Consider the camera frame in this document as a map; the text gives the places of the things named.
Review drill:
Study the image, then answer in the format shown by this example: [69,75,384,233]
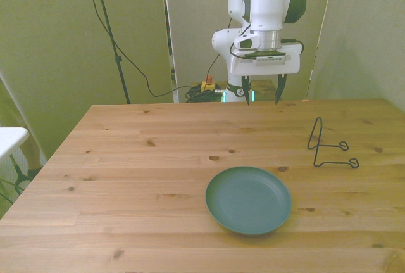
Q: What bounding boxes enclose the blue plastic plate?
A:
[205,166,292,236]

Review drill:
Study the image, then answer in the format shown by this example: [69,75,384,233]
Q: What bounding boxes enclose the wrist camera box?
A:
[252,54,292,65]

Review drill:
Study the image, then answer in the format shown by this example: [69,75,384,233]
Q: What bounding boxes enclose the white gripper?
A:
[229,43,302,107]

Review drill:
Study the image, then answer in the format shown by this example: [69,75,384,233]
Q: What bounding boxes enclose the yellow emergency stop box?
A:
[201,76,220,94]

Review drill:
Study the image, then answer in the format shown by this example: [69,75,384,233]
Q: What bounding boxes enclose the tall black tripod pole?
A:
[89,0,132,105]

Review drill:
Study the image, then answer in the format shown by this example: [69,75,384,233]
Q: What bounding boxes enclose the coiled green cable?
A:
[184,86,227,103]

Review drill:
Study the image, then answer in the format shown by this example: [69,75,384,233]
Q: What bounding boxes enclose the black wire plate stand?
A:
[306,116,361,170]

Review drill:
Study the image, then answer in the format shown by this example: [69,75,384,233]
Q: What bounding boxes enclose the long black cable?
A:
[80,0,203,98]

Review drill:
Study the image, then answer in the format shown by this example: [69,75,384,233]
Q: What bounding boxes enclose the black camera stand legs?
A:
[8,154,44,196]

